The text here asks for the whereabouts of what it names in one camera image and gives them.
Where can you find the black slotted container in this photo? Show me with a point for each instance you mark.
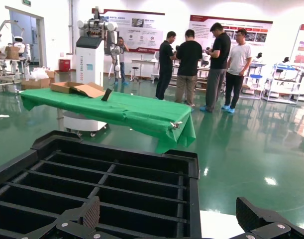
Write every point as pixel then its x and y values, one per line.
pixel 131 156

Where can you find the flat open cardboard box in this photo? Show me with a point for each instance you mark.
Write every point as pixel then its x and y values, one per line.
pixel 74 88

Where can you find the blue white shelf rack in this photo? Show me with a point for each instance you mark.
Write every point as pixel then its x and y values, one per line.
pixel 283 82

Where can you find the red-topped wall poster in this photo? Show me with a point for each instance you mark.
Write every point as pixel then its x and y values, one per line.
pixel 256 32

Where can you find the green tablecloth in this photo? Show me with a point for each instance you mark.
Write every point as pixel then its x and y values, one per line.
pixel 117 107

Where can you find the white wall pipe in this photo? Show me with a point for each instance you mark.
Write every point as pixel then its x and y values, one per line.
pixel 70 25

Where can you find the white desk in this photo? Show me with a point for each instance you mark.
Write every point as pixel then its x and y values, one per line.
pixel 144 63

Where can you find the green exit sign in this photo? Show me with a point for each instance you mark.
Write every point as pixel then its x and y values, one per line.
pixel 27 2

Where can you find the white plastic bag pile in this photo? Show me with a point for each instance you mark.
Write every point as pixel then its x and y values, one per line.
pixel 38 73

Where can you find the tall white wheeled robot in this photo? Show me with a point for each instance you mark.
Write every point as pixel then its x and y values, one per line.
pixel 89 64

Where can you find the man in white shirt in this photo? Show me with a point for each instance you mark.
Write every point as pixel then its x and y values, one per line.
pixel 238 59

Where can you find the person in grey shirt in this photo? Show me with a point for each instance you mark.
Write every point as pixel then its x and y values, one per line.
pixel 121 57

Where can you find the man black shirt khaki trousers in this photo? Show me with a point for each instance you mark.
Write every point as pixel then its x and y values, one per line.
pixel 189 62

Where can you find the red cabinet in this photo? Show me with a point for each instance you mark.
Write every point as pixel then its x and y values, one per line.
pixel 64 65

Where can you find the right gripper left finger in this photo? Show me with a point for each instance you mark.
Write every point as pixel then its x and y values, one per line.
pixel 89 211

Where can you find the cardboard box with flaps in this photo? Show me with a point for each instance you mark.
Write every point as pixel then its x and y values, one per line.
pixel 34 84

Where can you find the pipe frame workbench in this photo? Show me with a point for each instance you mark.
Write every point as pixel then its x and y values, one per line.
pixel 7 74

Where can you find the black stool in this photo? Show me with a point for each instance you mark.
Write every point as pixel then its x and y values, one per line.
pixel 135 73

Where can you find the white T-foot table leg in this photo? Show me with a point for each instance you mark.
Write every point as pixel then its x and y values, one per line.
pixel 60 119

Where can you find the grey door frame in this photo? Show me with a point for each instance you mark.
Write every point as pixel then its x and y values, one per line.
pixel 41 44

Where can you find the man black shirt grey trousers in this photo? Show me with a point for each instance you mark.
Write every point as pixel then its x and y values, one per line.
pixel 220 54

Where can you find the metal clamp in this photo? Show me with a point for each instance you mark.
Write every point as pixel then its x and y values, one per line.
pixel 175 125

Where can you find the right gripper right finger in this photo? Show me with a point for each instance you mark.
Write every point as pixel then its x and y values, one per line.
pixel 253 219

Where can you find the wide white wall poster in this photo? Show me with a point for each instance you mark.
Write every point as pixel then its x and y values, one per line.
pixel 141 30

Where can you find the white paper scrap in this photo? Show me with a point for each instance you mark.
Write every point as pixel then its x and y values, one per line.
pixel 2 116

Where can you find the red-framed picture poster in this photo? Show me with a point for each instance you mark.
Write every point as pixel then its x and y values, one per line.
pixel 303 42

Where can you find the small white humanoid robot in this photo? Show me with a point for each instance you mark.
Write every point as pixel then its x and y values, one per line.
pixel 20 47

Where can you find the small black object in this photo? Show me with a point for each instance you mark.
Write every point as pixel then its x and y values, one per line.
pixel 106 95

